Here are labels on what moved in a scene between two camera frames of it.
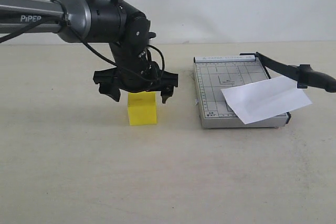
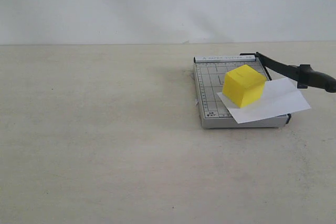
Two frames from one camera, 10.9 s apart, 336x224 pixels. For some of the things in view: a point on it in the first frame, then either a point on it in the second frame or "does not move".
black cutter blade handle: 303,74 does not move
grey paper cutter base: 211,74 does not move
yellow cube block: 142,108 → 243,85
